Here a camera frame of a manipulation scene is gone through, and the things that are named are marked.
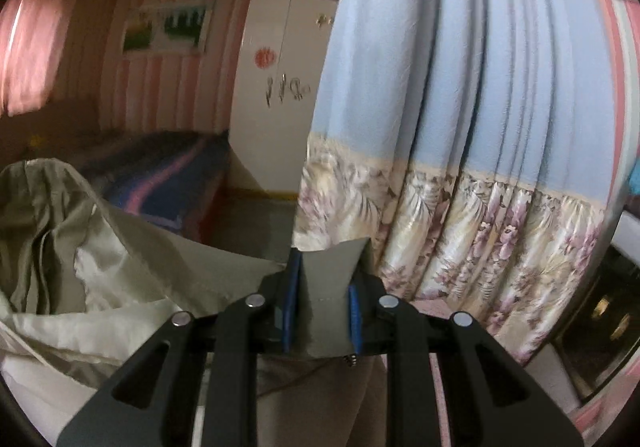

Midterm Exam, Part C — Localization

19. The bed with striped blanket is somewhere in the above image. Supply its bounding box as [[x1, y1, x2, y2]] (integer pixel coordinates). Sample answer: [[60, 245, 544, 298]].
[[0, 97, 233, 245]]

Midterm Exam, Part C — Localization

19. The wide framed wall picture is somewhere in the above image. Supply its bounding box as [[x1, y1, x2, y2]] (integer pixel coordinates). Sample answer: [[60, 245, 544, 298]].
[[122, 1, 216, 56]]

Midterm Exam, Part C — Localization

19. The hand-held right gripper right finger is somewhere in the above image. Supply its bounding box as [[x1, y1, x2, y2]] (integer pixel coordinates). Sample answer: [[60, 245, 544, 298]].
[[346, 272, 585, 447]]

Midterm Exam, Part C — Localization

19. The white wardrobe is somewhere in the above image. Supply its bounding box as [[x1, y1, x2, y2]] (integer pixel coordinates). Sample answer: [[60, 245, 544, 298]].
[[227, 0, 341, 200]]

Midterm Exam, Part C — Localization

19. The pink window curtain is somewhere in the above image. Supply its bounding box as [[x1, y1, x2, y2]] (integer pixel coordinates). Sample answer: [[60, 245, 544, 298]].
[[0, 0, 76, 118]]

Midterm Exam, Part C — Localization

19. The grey and white jacket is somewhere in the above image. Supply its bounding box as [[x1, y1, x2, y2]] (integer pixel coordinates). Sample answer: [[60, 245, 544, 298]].
[[0, 158, 396, 447]]

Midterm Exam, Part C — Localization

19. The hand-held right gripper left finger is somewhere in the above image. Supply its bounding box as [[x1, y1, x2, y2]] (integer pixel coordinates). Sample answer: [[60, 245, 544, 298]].
[[56, 249, 303, 447]]

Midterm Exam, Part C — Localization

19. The blue floral curtain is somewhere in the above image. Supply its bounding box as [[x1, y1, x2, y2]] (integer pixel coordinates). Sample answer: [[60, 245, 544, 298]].
[[292, 0, 626, 368]]

